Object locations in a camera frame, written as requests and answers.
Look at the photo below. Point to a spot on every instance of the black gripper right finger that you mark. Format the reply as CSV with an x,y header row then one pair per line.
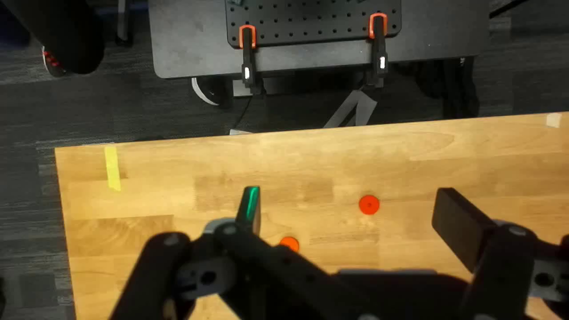
x,y
504,266

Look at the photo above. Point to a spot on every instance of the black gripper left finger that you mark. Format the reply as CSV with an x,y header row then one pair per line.
x,y
179,277

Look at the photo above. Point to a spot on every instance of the yellow tape strip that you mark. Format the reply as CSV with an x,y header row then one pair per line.
x,y
113,169

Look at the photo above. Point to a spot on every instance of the white tape piece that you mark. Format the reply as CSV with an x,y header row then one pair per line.
x,y
554,119

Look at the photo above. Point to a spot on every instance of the orange black bar clamp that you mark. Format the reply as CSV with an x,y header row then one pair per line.
x,y
378,53
250,58

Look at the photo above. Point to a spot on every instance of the dark grey cart top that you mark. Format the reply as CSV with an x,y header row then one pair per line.
x,y
179,35

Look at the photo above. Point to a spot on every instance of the red white small object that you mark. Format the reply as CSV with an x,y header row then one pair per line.
x,y
52,58

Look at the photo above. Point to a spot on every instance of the grey metal pole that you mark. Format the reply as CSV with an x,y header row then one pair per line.
x,y
124,19

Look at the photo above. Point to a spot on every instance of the black perforated pegboard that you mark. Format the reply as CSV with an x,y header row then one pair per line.
x,y
308,19

